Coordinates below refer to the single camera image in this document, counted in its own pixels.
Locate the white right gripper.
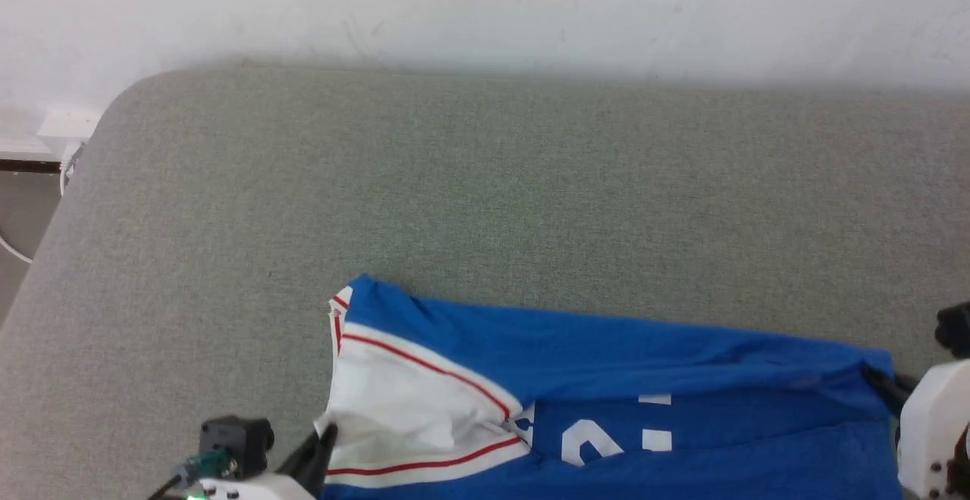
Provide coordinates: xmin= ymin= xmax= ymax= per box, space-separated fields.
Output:
xmin=860 ymin=358 xmax=970 ymax=500

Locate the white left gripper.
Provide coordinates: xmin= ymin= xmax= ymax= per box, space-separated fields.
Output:
xmin=186 ymin=423 xmax=340 ymax=500

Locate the blue Lakers jersey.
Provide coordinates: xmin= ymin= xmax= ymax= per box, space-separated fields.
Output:
xmin=322 ymin=273 xmax=907 ymax=500

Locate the grey-green fabric sofa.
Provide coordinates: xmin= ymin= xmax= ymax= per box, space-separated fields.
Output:
xmin=0 ymin=61 xmax=970 ymax=500

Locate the dark brown baseboard strip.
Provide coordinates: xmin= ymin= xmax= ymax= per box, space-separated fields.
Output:
xmin=0 ymin=158 xmax=64 ymax=176

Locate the left cable with teal connector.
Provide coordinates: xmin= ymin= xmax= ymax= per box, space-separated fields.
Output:
xmin=148 ymin=447 xmax=236 ymax=500

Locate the white floor cable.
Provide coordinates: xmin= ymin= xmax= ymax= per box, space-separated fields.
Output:
xmin=0 ymin=233 xmax=36 ymax=267

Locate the white wall box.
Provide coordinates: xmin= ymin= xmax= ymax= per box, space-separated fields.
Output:
xmin=36 ymin=105 xmax=104 ymax=146

